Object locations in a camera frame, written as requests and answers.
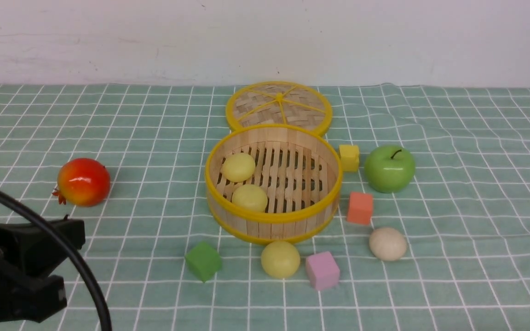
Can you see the yellow bun front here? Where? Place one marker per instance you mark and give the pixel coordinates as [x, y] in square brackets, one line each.
[280, 259]

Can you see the yellow cube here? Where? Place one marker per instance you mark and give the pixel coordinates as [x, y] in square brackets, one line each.
[349, 157]

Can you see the white bun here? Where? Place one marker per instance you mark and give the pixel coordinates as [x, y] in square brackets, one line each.
[388, 244]

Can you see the pink cube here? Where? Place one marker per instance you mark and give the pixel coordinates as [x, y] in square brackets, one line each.
[322, 270]

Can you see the woven bamboo steamer lid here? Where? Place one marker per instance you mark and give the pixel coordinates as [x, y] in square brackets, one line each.
[279, 102]

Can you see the orange cube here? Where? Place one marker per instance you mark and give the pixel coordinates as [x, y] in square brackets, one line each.
[360, 208]

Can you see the red pomegranate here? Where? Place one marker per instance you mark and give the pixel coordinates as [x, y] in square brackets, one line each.
[83, 182]

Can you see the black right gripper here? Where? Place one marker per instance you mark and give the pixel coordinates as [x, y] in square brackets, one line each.
[26, 250]

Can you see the bamboo steamer tray yellow rim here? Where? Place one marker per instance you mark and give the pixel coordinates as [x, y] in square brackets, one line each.
[300, 172]

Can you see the green apple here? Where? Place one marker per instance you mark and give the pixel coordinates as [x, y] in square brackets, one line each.
[389, 168]

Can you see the yellow bun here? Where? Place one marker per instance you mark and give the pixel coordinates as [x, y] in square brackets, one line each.
[280, 259]
[250, 197]
[238, 167]

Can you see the green cube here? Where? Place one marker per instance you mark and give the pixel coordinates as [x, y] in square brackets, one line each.
[203, 261]

